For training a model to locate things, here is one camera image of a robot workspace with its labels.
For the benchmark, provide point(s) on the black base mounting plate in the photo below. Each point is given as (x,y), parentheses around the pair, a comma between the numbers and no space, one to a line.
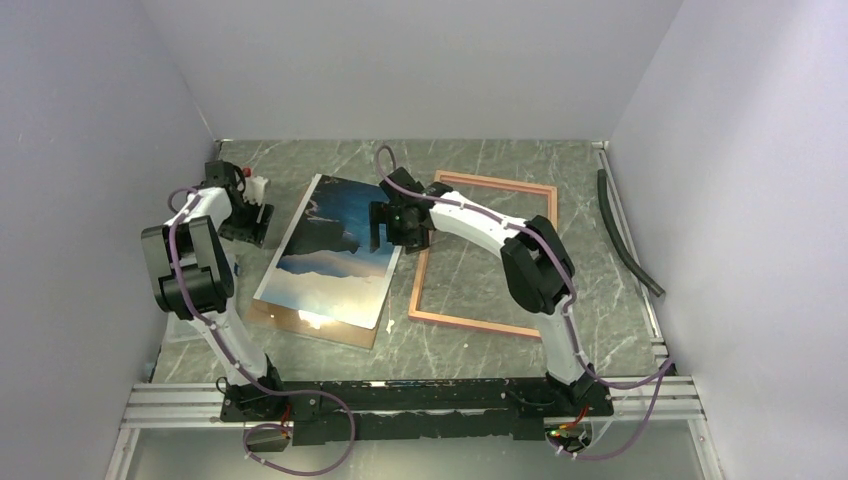
(336,411)

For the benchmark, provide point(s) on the aluminium extrusion rail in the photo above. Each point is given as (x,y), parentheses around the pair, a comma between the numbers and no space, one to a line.
(199,405)

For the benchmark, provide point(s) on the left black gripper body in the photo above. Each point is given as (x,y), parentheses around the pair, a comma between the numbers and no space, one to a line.
(243,224)

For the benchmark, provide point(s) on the blue landscape photo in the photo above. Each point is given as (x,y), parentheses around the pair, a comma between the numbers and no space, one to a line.
(324,267)

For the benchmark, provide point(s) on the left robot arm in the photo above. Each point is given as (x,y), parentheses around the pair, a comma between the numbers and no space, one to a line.
(194,277)

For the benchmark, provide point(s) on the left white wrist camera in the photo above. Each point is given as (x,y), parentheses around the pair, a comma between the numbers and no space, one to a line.
(255,186)

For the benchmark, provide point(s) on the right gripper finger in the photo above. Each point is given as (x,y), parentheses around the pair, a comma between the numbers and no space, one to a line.
(376,220)
(415,242)

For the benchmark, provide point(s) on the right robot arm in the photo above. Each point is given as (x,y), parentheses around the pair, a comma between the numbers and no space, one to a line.
(537,269)

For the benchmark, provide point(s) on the clear glass pane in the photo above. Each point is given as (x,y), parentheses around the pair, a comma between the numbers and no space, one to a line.
(394,292)

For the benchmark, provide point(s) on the clear plastic screw box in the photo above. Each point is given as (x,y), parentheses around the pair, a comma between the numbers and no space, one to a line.
(178,330)

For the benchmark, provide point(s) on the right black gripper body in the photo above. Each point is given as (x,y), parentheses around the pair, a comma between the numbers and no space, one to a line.
(399,225)

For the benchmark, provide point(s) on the brown backing board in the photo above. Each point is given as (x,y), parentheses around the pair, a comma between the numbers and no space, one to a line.
(309,324)

